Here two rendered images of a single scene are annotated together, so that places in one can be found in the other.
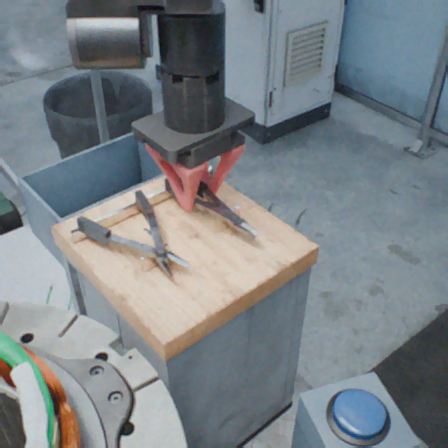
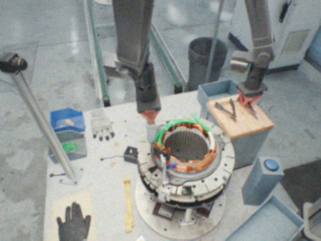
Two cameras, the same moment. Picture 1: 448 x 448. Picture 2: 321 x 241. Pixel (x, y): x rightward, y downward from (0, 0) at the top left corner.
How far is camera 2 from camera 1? 44 cm
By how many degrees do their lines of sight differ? 18
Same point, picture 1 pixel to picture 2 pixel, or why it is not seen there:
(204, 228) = (245, 112)
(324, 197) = (283, 102)
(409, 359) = (296, 171)
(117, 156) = (223, 84)
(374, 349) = (284, 164)
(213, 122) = (256, 89)
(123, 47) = (241, 69)
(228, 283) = (248, 127)
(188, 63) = (256, 75)
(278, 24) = (286, 29)
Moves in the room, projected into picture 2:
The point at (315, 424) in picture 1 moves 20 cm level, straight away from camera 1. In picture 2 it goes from (260, 163) to (281, 130)
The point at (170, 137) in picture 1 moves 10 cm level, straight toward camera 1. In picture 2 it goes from (245, 90) to (243, 107)
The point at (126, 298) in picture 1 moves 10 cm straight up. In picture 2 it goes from (223, 123) to (229, 105)
